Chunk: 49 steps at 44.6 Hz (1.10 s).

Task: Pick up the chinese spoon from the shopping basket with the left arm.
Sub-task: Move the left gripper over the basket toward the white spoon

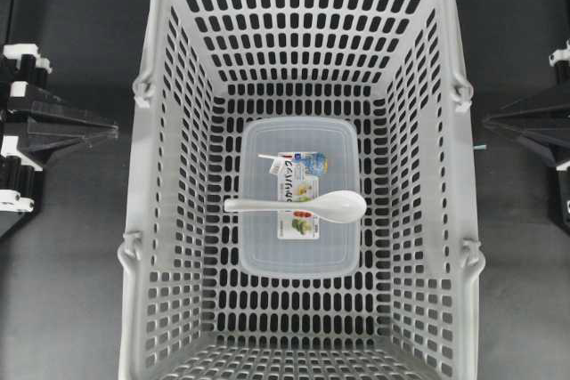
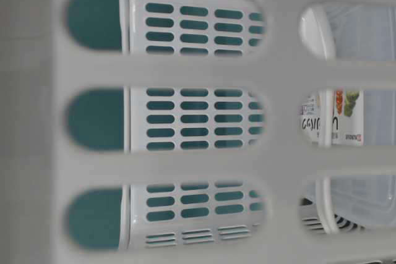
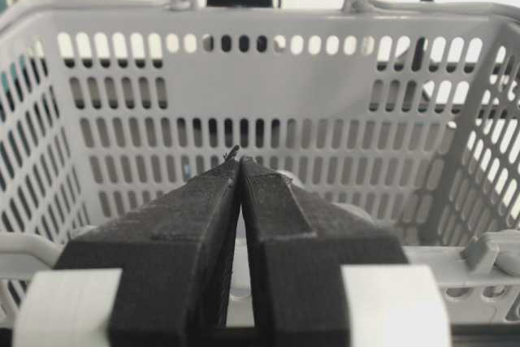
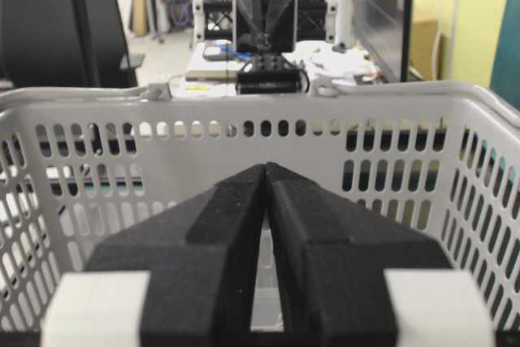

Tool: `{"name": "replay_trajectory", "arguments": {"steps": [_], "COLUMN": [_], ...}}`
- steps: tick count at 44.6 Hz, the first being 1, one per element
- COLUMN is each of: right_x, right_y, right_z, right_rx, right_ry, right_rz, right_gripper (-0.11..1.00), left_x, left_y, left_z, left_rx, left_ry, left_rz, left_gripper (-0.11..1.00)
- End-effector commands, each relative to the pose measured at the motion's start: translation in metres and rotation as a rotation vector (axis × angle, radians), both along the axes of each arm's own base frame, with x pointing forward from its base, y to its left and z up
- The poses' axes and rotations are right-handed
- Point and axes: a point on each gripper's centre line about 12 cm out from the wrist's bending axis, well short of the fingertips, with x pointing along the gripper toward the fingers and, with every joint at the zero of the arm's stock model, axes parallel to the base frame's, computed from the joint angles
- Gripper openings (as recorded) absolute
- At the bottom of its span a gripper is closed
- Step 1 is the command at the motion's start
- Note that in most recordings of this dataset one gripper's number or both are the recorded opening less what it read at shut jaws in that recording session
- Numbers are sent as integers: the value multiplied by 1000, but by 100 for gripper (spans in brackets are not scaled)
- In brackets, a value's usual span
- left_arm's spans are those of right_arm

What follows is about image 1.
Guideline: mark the white ceramic chinese spoon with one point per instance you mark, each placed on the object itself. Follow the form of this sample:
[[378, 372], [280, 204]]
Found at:
[[341, 206]]

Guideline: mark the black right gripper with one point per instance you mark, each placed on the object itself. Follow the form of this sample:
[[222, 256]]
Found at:
[[539, 122]]

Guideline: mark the clear plastic food container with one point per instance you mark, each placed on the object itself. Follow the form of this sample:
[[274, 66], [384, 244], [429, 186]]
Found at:
[[297, 159]]

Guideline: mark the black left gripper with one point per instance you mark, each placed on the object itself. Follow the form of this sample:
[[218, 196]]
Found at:
[[26, 144]]

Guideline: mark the grey plastic shopping basket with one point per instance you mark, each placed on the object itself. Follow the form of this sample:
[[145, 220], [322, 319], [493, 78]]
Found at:
[[395, 70]]

